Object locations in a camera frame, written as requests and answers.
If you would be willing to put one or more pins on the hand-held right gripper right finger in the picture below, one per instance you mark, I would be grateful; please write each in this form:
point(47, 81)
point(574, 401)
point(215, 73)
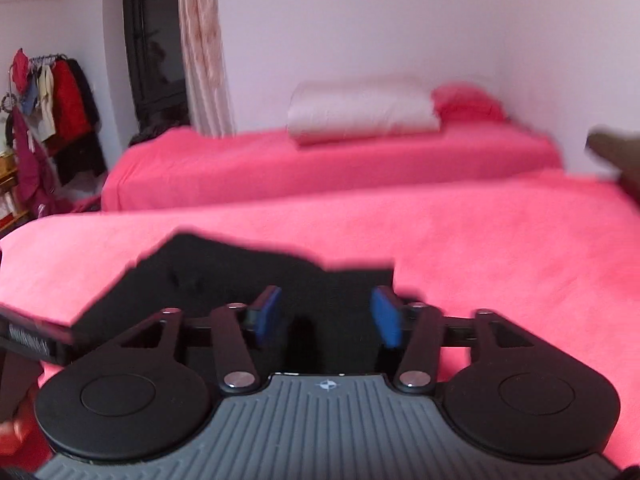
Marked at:
point(386, 317)

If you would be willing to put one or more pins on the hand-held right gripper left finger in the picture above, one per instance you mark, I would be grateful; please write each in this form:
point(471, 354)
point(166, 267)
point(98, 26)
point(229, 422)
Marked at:
point(265, 315)

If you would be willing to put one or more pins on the black knit pants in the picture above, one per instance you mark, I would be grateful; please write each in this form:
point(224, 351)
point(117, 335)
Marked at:
point(200, 280)

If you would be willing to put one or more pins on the pink blanket covered bed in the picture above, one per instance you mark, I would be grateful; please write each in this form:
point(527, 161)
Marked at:
point(300, 170)
point(500, 235)

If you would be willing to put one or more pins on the yellow wooden shelf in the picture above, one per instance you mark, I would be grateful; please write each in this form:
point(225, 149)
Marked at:
point(7, 172)

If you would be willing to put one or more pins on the maroon garment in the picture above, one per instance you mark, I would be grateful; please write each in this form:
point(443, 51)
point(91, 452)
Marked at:
point(32, 170)

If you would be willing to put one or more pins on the pale pink pillow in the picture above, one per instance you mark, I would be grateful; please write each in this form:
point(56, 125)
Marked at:
point(360, 110)

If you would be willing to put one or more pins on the folded pink blanket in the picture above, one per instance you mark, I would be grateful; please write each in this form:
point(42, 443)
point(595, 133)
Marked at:
point(467, 102)

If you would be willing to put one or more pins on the cream shirt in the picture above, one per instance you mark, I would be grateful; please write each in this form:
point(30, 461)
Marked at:
point(46, 105)

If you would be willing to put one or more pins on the blue garment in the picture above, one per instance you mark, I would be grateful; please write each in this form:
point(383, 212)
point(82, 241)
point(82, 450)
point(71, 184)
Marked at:
point(29, 97)

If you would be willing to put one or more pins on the red jacket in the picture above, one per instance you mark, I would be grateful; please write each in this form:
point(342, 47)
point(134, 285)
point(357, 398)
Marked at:
point(70, 100)

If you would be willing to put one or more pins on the pink patterned curtain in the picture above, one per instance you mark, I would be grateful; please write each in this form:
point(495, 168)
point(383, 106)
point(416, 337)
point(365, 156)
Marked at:
point(202, 50)

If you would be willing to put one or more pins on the brown wooden headboard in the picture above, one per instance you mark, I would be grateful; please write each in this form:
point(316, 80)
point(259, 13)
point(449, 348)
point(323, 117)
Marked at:
point(617, 157)

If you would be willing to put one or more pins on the dark framed window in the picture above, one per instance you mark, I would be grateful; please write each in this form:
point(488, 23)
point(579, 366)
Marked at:
point(155, 45)

